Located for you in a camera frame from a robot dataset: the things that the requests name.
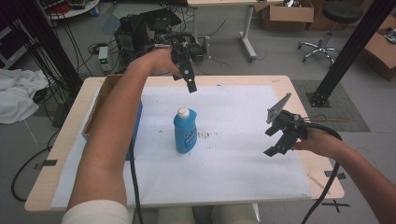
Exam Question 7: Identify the black tape cross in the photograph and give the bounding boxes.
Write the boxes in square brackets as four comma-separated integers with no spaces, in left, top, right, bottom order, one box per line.
[321,199,351,214]

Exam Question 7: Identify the black floor cable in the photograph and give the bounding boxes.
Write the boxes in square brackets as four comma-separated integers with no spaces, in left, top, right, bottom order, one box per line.
[10,129,62,203]

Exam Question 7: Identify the round white table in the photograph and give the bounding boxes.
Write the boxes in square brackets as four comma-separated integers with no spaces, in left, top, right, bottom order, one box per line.
[36,0,101,21]

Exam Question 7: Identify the large cardboard box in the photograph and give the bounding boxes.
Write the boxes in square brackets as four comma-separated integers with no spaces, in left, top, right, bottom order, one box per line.
[358,14,396,83]

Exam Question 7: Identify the black stool with chrome base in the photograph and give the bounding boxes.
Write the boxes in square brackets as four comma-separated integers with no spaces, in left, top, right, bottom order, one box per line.
[297,1,364,67]

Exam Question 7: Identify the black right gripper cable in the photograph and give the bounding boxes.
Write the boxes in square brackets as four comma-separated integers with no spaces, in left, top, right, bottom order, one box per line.
[300,120,344,224]

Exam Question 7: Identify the person's left hand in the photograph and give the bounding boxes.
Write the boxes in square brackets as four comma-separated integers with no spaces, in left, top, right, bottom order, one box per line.
[140,47,183,78]

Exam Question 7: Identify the black computer equipment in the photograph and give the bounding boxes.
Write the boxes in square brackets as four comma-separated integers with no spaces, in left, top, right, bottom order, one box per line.
[113,7,183,69]

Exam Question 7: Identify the person's right hand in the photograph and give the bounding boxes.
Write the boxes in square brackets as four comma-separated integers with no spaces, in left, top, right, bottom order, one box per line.
[291,126,345,161]

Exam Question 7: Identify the grey floor mat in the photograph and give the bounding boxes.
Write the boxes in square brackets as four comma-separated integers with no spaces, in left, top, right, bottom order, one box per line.
[290,79,371,133]

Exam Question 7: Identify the thin wooden stick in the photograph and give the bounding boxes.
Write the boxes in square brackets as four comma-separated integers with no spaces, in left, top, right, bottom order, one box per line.
[306,173,332,195]

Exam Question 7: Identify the white paper sheet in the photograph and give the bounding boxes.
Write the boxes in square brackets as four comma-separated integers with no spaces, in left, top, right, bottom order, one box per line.
[49,84,313,209]

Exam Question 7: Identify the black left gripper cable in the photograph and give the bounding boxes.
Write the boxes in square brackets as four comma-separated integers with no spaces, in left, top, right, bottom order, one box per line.
[128,136,145,224]

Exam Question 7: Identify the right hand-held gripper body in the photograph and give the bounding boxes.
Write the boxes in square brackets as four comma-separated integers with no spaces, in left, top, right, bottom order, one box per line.
[265,91,310,147]

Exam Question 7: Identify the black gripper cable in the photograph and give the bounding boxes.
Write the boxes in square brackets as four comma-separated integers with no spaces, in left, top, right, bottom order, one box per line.
[128,136,145,224]
[300,120,344,224]

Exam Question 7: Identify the black column with cables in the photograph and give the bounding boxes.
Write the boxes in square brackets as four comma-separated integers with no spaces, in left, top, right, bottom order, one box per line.
[4,0,84,94]

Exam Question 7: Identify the blue bottle with white cap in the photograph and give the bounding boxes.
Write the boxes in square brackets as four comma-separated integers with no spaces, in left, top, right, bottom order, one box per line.
[173,106,198,155]

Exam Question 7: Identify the grey power supply unit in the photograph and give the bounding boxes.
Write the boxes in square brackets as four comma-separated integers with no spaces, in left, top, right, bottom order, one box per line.
[97,46,112,74]

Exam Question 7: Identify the person's white sleeve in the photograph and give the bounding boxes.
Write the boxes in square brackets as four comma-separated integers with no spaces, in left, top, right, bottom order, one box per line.
[61,199,131,224]

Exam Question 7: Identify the white desk with metal legs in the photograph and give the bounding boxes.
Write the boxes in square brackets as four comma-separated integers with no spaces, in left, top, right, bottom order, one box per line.
[186,0,285,63]

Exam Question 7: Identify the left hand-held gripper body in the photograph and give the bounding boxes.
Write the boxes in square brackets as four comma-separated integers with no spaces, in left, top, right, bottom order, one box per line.
[169,33,207,69]

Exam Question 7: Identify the white cloth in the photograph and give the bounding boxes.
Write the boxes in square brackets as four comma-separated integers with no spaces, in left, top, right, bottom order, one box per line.
[0,68,50,125]

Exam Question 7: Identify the cardboard box with blue side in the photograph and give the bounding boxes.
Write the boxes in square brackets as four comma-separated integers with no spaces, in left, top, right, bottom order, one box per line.
[81,74,144,161]

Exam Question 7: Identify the open cardboard box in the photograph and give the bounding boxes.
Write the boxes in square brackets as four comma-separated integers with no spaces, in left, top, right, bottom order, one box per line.
[261,0,316,32]

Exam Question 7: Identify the black metal stand column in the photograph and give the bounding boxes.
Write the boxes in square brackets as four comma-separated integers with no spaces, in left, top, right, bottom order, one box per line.
[305,0,396,108]

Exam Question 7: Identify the black tape strip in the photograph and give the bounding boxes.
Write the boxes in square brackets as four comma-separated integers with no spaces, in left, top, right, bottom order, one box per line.
[323,170,347,181]
[33,159,59,171]

